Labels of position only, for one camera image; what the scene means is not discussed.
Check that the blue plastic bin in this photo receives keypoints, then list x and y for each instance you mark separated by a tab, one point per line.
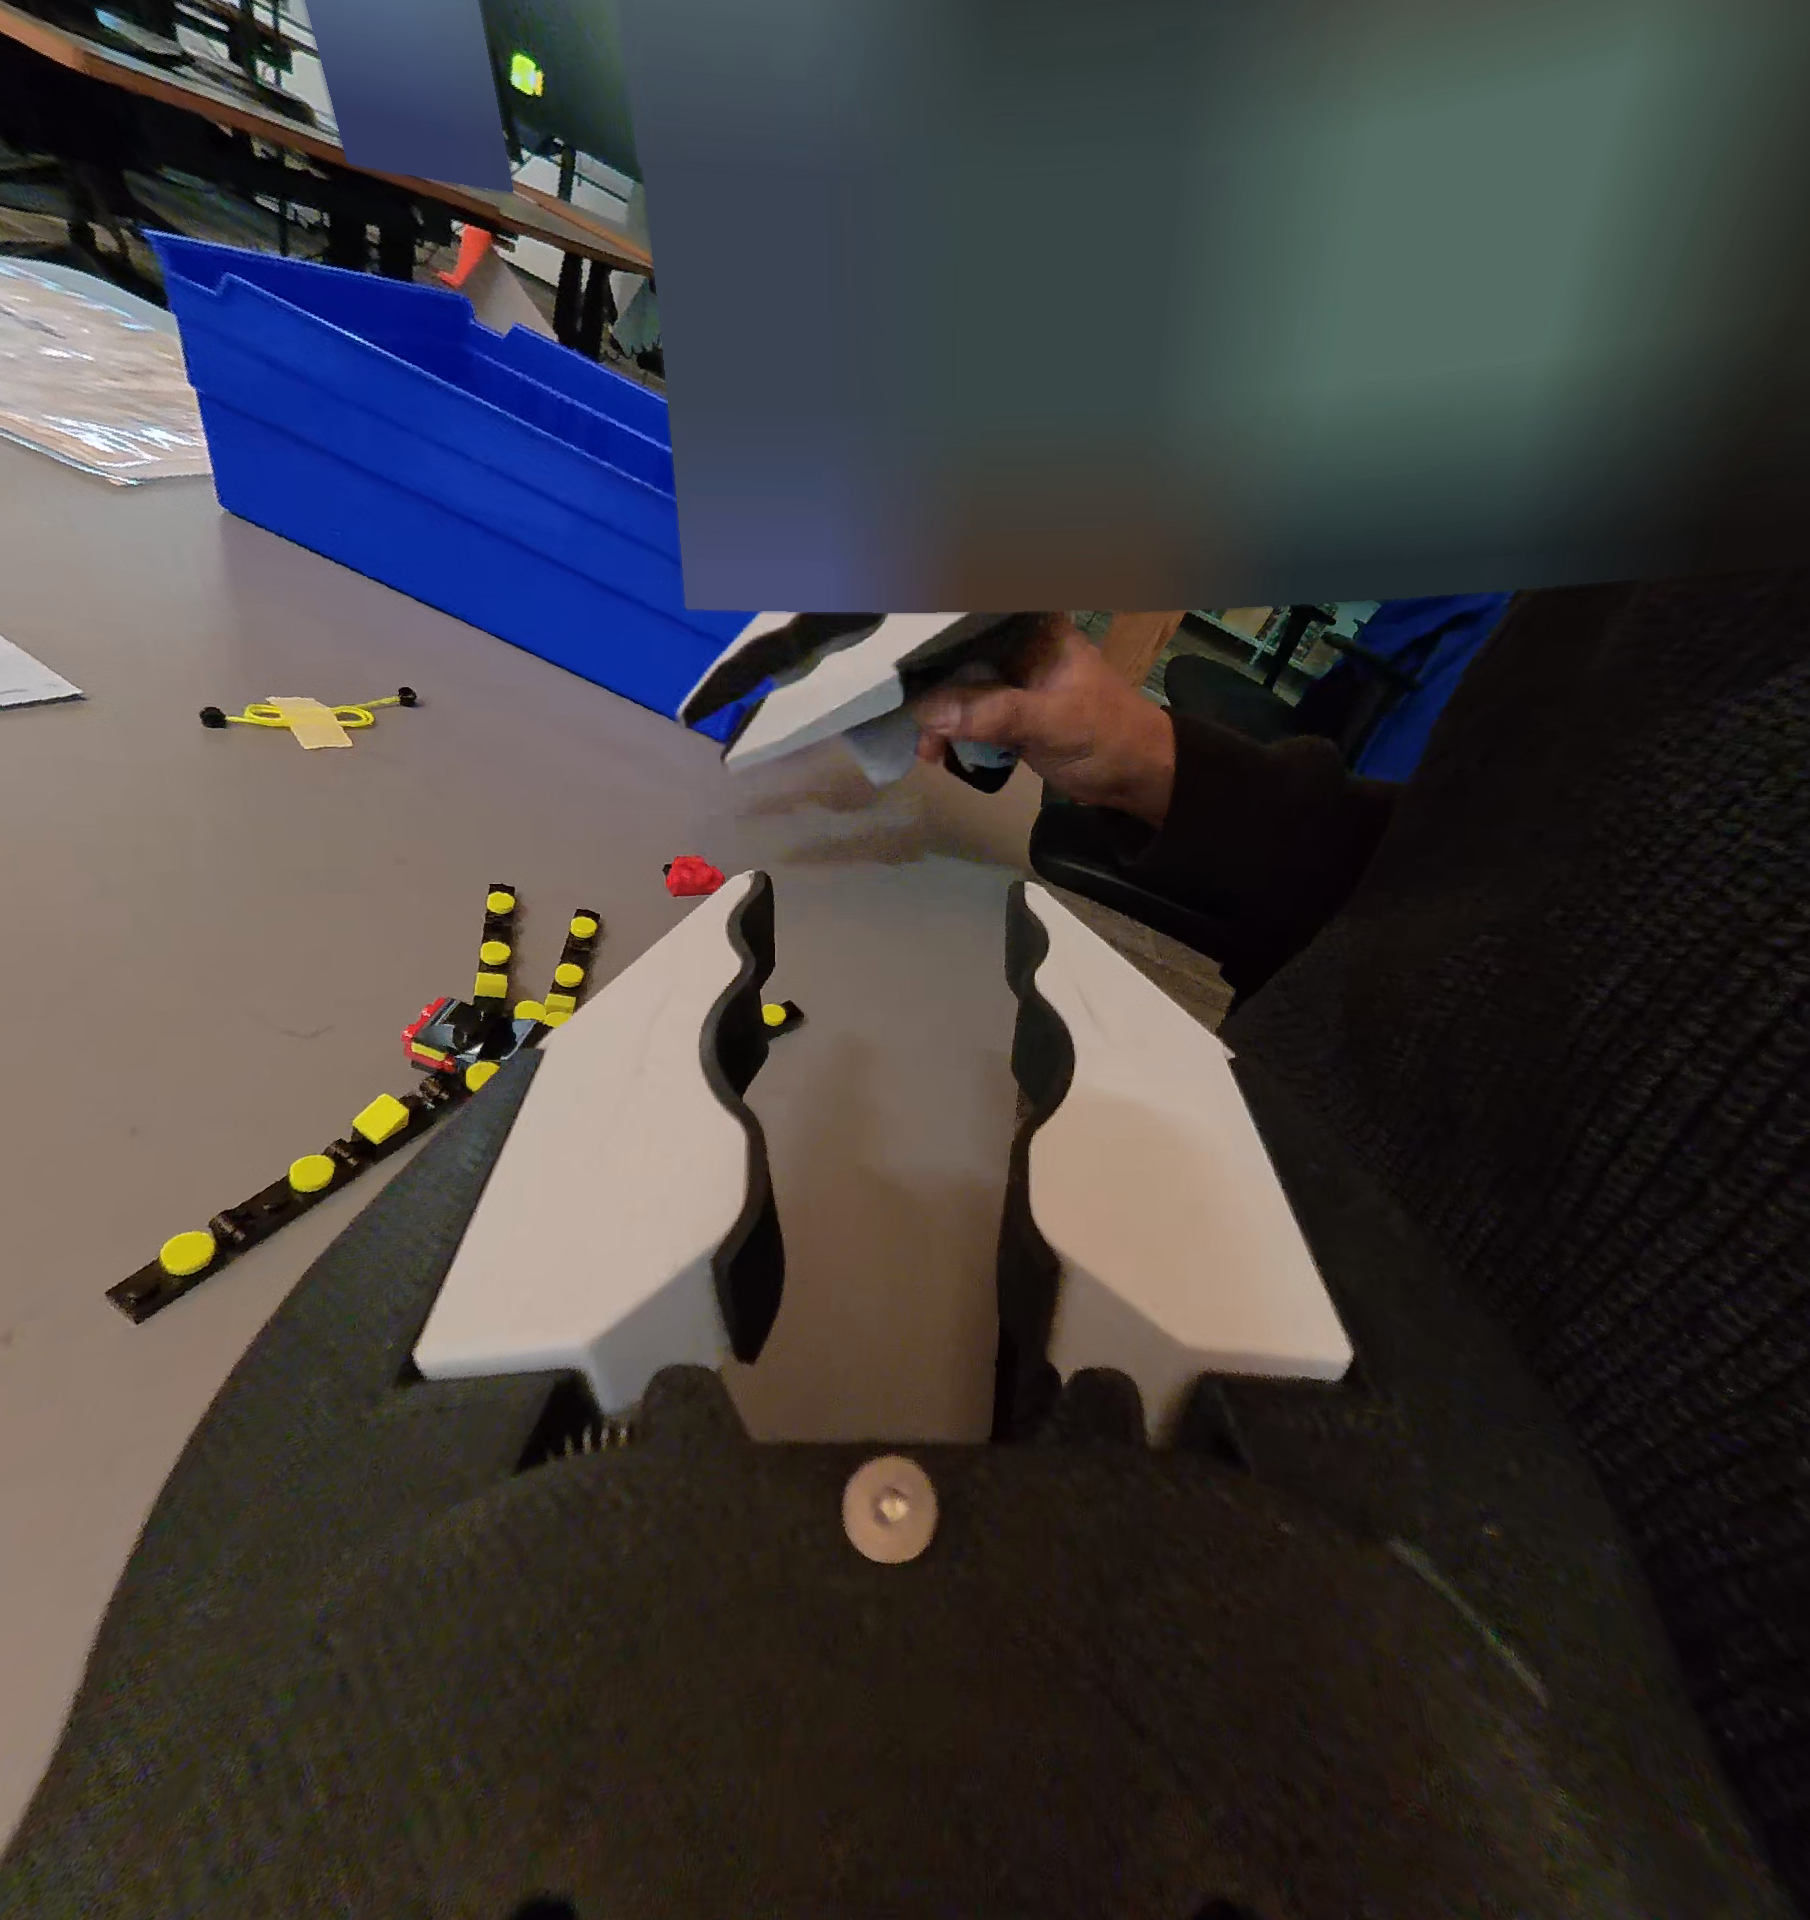
395	451

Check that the black yellow lego spider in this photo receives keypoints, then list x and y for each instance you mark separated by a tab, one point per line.
449	1034

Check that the person's right hand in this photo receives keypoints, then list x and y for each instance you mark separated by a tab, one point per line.
1092	735

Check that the clear plastic bag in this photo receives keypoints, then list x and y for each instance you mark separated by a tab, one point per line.
51	361

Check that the orange object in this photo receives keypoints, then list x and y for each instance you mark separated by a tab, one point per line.
471	259

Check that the small red lego piece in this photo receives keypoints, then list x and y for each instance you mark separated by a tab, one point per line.
692	877

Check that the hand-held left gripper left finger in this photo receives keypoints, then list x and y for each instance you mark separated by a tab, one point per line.
591	1170

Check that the dark monitor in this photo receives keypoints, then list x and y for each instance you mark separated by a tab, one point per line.
575	105

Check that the wooden desk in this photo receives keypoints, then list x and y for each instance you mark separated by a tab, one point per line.
591	237

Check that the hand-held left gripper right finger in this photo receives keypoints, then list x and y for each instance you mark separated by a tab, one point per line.
1190	1200

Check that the person's right forearm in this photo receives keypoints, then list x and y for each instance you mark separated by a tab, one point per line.
1265	841

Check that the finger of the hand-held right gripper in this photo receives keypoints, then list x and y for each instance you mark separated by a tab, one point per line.
749	673
830	705

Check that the person's black knit sweater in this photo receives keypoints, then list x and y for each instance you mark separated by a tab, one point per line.
1594	1125

